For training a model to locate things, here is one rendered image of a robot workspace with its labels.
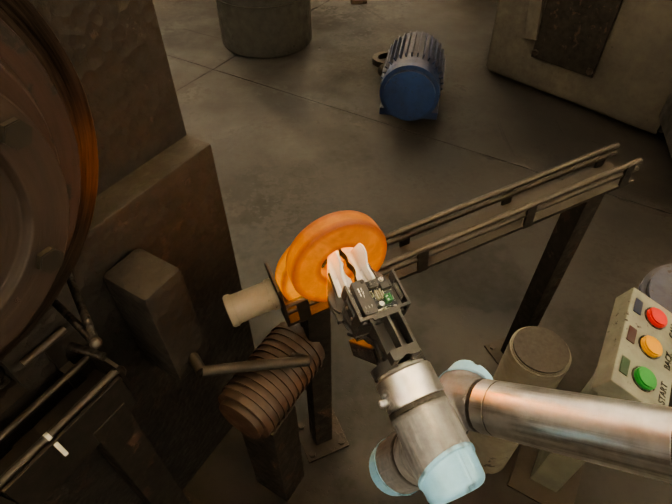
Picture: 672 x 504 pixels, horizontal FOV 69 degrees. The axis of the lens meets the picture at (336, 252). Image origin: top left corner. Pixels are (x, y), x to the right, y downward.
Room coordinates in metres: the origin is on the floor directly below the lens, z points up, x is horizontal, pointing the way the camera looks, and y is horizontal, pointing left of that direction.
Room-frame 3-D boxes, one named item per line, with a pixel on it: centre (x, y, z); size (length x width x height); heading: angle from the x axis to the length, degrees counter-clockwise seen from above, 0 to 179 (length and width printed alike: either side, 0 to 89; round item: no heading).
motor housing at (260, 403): (0.51, 0.13, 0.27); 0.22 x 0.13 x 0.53; 149
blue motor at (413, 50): (2.43, -0.40, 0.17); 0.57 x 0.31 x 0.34; 169
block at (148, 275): (0.50, 0.30, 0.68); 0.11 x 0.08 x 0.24; 59
